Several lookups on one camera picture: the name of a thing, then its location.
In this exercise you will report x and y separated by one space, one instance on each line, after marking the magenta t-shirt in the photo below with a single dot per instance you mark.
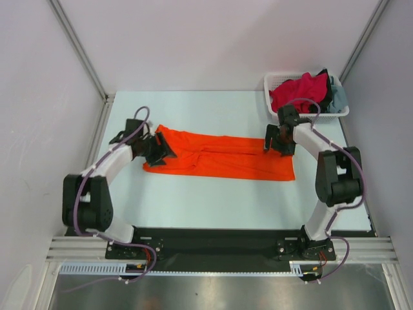
292 90

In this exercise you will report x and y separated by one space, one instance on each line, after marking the black front mounting rail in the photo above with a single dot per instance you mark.
215 250

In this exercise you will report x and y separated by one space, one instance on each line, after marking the grey blue t-shirt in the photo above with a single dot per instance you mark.
339 98

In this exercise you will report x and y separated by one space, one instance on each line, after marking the aluminium right corner post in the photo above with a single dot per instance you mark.
366 34

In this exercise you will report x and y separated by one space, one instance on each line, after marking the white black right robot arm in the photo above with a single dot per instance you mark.
340 183

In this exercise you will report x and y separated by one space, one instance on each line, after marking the orange t-shirt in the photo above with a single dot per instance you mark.
222 157

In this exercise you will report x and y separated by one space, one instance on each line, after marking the white perforated laundry basket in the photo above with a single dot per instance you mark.
274 79

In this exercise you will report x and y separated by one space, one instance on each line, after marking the aluminium left side rail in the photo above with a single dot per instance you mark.
99 130

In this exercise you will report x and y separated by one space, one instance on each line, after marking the aluminium corner post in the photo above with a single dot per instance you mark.
74 40
366 34

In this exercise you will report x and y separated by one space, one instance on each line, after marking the black t-shirt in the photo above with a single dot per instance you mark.
321 90

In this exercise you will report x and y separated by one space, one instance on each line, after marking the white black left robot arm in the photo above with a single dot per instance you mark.
87 204

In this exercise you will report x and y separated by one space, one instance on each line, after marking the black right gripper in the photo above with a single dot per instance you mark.
277 139

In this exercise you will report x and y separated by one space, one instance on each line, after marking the aluminium front frame rail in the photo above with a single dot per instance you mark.
91 249

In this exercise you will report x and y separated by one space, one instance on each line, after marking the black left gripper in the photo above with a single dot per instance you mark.
162 151

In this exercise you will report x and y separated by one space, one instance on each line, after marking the aluminium left corner post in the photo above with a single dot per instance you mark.
74 40

